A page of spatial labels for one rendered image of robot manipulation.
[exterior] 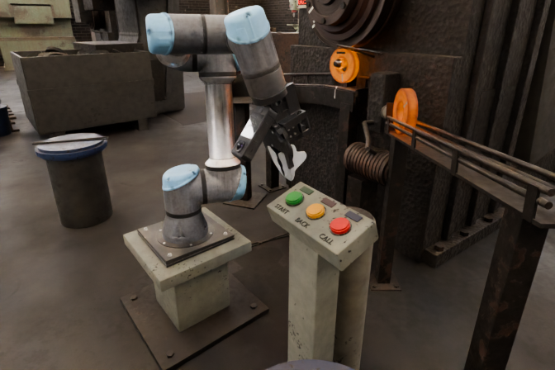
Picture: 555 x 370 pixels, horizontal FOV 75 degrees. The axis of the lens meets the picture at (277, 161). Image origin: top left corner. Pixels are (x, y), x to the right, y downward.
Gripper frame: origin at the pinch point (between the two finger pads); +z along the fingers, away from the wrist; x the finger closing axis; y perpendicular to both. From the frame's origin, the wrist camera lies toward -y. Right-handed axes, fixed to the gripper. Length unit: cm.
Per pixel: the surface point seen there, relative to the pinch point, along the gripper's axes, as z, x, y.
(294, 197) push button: 5.6, -0.7, -0.2
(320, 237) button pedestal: 6.6, -13.8, -4.4
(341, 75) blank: 16, 60, 74
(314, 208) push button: 5.6, -7.4, 0.1
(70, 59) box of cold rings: -6, 293, -4
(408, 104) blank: 11, 9, 54
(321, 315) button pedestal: 28.4, -12.6, -9.3
